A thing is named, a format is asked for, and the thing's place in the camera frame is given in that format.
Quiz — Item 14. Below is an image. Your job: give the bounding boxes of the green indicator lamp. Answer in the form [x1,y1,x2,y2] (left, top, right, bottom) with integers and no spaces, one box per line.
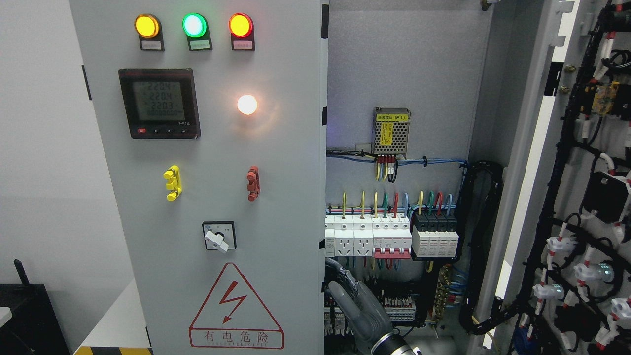
[182,13,212,51]

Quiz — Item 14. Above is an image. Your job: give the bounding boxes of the white socket breaker row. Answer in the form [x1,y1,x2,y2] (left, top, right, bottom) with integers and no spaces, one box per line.
[324,214,412,260]

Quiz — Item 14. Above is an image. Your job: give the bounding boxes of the yellow terminal post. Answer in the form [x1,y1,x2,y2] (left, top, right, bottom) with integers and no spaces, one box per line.
[163,165,182,202]

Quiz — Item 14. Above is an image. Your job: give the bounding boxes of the black box left corner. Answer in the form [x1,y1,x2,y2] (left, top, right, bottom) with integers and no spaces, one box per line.
[0,260,70,355]

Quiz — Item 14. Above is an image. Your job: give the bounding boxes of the grey cabinet door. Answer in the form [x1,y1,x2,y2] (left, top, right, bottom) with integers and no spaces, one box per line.
[70,0,328,355]
[460,0,630,355]

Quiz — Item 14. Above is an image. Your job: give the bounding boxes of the black digital power meter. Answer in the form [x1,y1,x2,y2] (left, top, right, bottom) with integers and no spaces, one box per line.
[118,68,201,139]

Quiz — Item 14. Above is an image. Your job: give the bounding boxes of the red terminal post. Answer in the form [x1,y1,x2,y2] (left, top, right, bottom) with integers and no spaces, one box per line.
[246,166,261,202]

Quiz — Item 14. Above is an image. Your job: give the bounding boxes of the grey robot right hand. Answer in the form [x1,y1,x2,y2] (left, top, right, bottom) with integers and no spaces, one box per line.
[325,258,409,355]

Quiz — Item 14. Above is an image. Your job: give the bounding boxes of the black surge protector block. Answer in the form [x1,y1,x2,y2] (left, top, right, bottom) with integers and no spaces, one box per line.
[412,213,461,261]

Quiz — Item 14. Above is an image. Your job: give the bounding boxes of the red electric hazard sticker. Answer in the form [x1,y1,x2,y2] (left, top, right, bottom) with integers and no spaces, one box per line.
[189,262,284,349]

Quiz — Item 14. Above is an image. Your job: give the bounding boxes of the black relay terminal row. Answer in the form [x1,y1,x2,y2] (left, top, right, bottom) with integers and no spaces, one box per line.
[323,283,420,336]

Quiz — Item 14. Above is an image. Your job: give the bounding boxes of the brass ground bar right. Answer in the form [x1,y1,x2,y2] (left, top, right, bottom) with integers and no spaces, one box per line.
[432,264,451,325]

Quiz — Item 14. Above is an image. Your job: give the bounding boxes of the red indicator lamp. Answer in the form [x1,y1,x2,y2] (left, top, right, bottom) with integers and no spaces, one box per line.
[228,13,255,50]

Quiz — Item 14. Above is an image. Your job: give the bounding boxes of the black wire loom right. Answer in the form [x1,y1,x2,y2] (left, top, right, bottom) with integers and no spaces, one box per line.
[456,161,504,336]

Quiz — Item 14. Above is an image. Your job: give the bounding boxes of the yellow indicator lamp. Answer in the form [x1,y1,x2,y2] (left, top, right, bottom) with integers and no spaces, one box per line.
[134,13,165,51]

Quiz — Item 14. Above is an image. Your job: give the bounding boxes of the perforated metal power supply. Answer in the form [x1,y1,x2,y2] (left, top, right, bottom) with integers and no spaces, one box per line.
[373,107,412,155]

